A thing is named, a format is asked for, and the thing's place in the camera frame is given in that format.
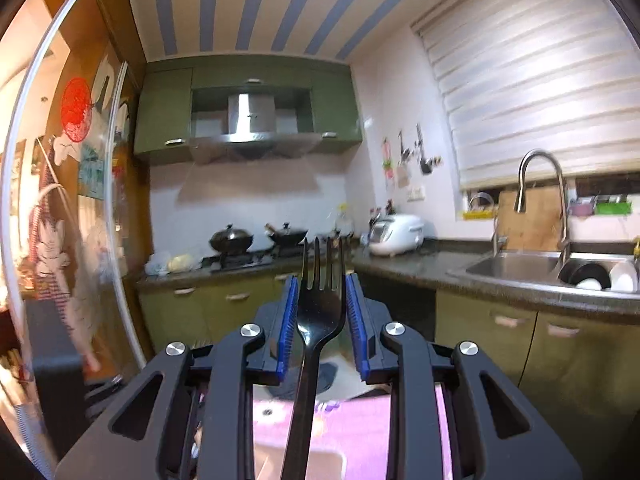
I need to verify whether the wooden cutting board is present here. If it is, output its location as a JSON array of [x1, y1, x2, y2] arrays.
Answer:
[[498, 186, 562, 252]]

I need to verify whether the small steel tap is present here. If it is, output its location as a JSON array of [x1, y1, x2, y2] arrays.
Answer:
[[469, 192, 508, 256]]

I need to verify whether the steel range hood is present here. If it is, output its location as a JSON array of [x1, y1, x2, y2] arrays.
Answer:
[[189, 89, 332, 165]]

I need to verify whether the white window blind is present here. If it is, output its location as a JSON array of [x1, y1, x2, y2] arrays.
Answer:
[[413, 0, 639, 190]]

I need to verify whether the steel sink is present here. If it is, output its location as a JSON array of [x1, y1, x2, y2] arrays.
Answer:
[[449, 252, 639, 299]]

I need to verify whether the black wok right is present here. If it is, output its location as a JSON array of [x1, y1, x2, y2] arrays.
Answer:
[[265, 222, 307, 247]]

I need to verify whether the pink floral tablecloth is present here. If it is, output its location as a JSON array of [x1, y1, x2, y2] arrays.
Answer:
[[192, 383, 454, 480]]

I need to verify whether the glass sliding door floral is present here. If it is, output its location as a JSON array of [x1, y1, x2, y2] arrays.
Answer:
[[1, 0, 151, 477]]

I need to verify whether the black plastic fork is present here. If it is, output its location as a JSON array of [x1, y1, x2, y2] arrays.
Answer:
[[281, 237, 347, 480]]

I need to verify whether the steel kitchen faucet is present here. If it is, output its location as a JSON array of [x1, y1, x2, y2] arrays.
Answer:
[[508, 148, 570, 264]]

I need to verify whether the white rice cooker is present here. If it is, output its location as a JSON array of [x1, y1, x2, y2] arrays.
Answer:
[[369, 214, 424, 257]]

